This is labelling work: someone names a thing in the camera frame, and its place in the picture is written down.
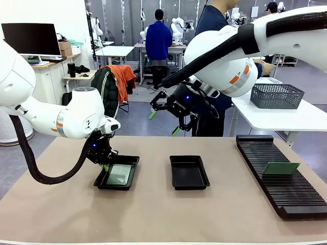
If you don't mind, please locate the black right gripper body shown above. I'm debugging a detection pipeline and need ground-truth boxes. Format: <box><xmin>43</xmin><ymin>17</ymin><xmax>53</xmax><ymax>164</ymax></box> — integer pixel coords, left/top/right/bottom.
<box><xmin>167</xmin><ymin>84</ymin><xmax>205</xmax><ymax>118</ymax></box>

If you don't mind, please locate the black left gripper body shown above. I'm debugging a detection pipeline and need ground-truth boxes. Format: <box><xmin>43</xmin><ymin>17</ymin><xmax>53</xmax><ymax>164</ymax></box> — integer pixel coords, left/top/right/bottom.
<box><xmin>86</xmin><ymin>136</ymin><xmax>113</xmax><ymax>166</ymax></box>

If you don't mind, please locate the green perforated circuit board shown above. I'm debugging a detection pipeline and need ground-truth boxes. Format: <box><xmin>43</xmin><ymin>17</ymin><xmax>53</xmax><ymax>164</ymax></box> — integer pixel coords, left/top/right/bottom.
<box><xmin>263</xmin><ymin>162</ymin><xmax>301</xmax><ymax>176</ymax></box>
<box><xmin>106</xmin><ymin>164</ymin><xmax>136</xmax><ymax>185</ymax></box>

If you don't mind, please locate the person's right forearm navy sleeve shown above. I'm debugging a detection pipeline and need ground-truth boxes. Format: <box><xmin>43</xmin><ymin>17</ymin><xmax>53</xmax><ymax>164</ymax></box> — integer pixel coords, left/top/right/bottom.
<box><xmin>255</xmin><ymin>62</ymin><xmax>264</xmax><ymax>80</ymax></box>

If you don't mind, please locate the black plastic ESD tray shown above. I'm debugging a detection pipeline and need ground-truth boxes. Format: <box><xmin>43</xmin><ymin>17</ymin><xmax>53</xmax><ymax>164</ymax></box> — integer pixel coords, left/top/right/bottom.
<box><xmin>93</xmin><ymin>155</ymin><xmax>141</xmax><ymax>191</ymax></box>
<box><xmin>169</xmin><ymin>155</ymin><xmax>211</xmax><ymax>191</ymax></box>

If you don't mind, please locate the person's right hand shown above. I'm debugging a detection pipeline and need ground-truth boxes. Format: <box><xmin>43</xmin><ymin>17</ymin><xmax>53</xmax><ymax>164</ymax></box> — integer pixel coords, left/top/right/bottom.
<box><xmin>261</xmin><ymin>62</ymin><xmax>276</xmax><ymax>77</ymax></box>

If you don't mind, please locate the orange jacket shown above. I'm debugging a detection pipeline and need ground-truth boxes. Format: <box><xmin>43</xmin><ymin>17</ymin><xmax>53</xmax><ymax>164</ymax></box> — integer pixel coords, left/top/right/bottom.
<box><xmin>100</xmin><ymin>65</ymin><xmax>137</xmax><ymax>104</ymax></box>

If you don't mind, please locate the dark green striped jacket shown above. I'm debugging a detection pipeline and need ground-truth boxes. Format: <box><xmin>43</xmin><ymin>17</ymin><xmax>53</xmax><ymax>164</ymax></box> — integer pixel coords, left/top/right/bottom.
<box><xmin>91</xmin><ymin>66</ymin><xmax>120</xmax><ymax>119</ymax></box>

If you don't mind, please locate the background workbench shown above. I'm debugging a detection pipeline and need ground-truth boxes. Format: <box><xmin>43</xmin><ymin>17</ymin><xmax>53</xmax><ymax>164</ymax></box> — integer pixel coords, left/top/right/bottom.
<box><xmin>134</xmin><ymin>42</ymin><xmax>186</xmax><ymax>85</ymax></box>

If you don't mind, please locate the person in blue hoodie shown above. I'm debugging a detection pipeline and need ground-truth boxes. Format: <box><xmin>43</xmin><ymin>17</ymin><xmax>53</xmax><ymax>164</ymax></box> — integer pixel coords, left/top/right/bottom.
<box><xmin>145</xmin><ymin>8</ymin><xmax>173</xmax><ymax>89</ymax></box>

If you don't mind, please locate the black backpack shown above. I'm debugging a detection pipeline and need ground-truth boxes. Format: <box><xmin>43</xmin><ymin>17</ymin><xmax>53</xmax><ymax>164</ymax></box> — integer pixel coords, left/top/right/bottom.
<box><xmin>62</xmin><ymin>91</ymin><xmax>74</xmax><ymax>107</ymax></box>

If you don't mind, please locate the white background desk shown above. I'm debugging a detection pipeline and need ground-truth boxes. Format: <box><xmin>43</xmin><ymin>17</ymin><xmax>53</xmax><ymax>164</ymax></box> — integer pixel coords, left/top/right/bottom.
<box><xmin>95</xmin><ymin>45</ymin><xmax>135</xmax><ymax>68</ymax></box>

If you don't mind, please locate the small beige side table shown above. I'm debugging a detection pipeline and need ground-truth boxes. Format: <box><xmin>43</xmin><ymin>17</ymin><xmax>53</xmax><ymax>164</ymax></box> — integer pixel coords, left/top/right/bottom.
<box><xmin>62</xmin><ymin>70</ymin><xmax>98</xmax><ymax>93</ymax></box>

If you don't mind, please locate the flat white box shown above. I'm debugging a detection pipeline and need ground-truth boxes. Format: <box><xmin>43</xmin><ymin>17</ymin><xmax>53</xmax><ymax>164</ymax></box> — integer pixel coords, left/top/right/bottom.
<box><xmin>255</xmin><ymin>77</ymin><xmax>283</xmax><ymax>84</ymax></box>

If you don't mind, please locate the white cabinet wooden top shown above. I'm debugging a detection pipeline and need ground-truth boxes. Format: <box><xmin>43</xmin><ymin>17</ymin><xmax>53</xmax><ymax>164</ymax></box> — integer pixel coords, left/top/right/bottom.
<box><xmin>29</xmin><ymin>53</ymin><xmax>82</xmax><ymax>106</ymax></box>

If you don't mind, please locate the grey plastic mesh basket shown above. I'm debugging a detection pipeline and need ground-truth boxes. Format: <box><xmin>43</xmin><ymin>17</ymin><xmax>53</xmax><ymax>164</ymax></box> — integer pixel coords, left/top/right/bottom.
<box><xmin>249</xmin><ymin>83</ymin><xmax>306</xmax><ymax>110</ymax></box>

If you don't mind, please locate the person in navy jacket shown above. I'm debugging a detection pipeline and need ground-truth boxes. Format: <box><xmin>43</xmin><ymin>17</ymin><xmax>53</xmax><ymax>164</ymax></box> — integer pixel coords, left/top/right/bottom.
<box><xmin>191</xmin><ymin>0</ymin><xmax>242</xmax><ymax>137</ymax></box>

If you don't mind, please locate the large white table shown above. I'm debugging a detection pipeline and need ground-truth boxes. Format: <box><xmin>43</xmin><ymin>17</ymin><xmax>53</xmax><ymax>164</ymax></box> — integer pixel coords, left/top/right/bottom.
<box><xmin>231</xmin><ymin>76</ymin><xmax>327</xmax><ymax>148</ymax></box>

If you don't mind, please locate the black light stand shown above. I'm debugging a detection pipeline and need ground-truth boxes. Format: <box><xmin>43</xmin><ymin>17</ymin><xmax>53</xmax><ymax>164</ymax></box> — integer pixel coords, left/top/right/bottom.
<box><xmin>86</xmin><ymin>10</ymin><xmax>97</xmax><ymax>62</ymax></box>

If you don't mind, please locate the white cylindrical air purifier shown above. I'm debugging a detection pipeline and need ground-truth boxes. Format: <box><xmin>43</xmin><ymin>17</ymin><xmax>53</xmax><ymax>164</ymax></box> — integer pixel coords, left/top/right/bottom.
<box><xmin>0</xmin><ymin>106</ymin><xmax>34</xmax><ymax>148</ymax></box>

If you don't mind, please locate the white storage box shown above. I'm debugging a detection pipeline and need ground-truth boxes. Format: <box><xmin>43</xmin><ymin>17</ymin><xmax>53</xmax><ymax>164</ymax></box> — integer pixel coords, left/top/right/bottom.
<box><xmin>70</xmin><ymin>40</ymin><xmax>82</xmax><ymax>56</ymax></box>

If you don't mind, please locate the brown cardboard box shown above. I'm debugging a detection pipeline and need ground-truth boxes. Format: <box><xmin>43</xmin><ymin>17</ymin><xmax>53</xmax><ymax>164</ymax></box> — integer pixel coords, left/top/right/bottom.
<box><xmin>58</xmin><ymin>40</ymin><xmax>73</xmax><ymax>57</ymax></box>

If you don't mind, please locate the low wooden shelf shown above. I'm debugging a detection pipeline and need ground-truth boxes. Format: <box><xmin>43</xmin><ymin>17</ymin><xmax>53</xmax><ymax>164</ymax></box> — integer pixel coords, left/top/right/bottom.
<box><xmin>270</xmin><ymin>53</ymin><xmax>298</xmax><ymax>67</ymax></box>

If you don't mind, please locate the black slotted board rack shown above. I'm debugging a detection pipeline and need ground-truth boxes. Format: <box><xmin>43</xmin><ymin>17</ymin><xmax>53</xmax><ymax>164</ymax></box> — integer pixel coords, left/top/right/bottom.
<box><xmin>235</xmin><ymin>134</ymin><xmax>327</xmax><ymax>220</ymax></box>

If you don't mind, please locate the person in white jacket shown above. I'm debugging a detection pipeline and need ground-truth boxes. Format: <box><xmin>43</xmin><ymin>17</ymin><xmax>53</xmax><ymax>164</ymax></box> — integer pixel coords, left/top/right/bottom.
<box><xmin>264</xmin><ymin>1</ymin><xmax>279</xmax><ymax>15</ymax></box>

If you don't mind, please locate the black computer monitor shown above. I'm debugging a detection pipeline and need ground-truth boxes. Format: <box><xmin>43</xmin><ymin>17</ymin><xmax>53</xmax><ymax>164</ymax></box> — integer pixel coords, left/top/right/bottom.
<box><xmin>1</xmin><ymin>22</ymin><xmax>62</xmax><ymax>57</ymax></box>

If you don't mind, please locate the left wrist camera housing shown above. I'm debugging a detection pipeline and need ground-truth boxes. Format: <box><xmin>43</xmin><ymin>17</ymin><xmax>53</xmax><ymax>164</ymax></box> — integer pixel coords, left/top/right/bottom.
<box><xmin>103</xmin><ymin>117</ymin><xmax>122</xmax><ymax>133</ymax></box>

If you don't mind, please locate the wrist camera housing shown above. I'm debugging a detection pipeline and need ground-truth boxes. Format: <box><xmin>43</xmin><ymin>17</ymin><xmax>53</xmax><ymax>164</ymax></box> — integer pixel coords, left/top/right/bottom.
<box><xmin>203</xmin><ymin>85</ymin><xmax>221</xmax><ymax>100</ymax></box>
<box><xmin>103</xmin><ymin>117</ymin><xmax>122</xmax><ymax>133</ymax></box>

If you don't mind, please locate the right wrist camera housing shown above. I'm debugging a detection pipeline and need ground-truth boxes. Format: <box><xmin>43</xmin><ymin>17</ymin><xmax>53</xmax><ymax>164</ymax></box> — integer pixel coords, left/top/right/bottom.
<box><xmin>203</xmin><ymin>85</ymin><xmax>221</xmax><ymax>100</ymax></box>

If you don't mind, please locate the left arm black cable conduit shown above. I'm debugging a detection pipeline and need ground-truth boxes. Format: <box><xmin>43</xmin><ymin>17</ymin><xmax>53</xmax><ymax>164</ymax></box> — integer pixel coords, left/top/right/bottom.
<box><xmin>9</xmin><ymin>114</ymin><xmax>93</xmax><ymax>185</ymax></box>

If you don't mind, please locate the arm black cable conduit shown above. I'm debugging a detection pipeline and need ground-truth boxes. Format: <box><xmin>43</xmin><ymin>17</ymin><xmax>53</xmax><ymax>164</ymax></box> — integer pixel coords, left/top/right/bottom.
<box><xmin>9</xmin><ymin>114</ymin><xmax>93</xmax><ymax>185</ymax></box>
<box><xmin>160</xmin><ymin>11</ymin><xmax>327</xmax><ymax>89</ymax></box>

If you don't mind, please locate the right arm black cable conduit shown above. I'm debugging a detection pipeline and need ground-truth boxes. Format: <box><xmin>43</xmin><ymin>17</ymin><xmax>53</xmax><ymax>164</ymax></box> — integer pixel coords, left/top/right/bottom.
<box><xmin>160</xmin><ymin>11</ymin><xmax>327</xmax><ymax>89</ymax></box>

